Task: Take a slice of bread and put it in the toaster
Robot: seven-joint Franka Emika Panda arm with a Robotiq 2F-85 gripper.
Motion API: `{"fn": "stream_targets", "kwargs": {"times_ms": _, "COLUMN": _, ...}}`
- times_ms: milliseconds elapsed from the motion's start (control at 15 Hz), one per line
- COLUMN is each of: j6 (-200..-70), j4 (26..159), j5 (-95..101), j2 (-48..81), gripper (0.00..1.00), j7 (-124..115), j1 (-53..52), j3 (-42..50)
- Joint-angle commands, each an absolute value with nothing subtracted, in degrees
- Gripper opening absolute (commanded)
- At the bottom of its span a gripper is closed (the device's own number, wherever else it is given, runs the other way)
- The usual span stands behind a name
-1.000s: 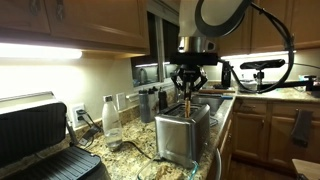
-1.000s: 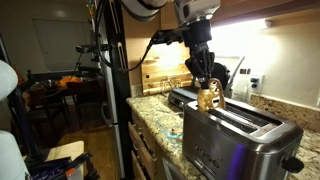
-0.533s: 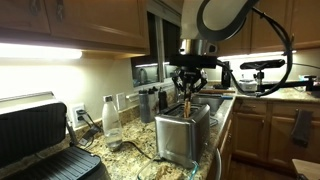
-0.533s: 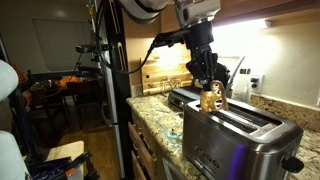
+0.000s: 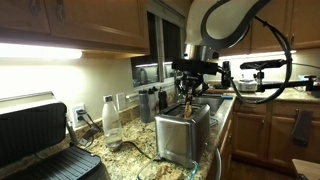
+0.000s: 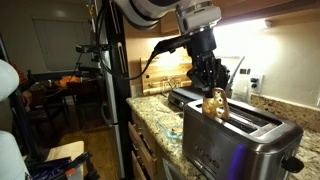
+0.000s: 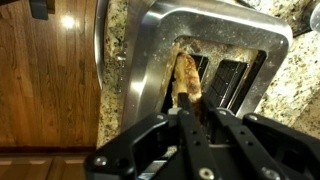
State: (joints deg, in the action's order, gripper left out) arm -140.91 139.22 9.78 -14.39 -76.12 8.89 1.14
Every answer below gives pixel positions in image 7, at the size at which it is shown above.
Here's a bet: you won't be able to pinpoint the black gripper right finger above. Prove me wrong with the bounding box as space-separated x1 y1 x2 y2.
203 97 320 180

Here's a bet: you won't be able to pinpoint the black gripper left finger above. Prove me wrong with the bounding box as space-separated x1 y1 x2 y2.
84 92 218 180

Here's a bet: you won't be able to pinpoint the toasted bread slice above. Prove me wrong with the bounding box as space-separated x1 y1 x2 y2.
170 51 204 113

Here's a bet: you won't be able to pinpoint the stainless steel toaster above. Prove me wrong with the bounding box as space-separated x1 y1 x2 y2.
119 0 294 134

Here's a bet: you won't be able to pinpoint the wooden lower cabinets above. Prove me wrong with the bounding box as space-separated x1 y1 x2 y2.
0 145 98 180

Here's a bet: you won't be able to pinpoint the silver appliance handle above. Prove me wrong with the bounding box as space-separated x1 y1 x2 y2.
93 0 110 90

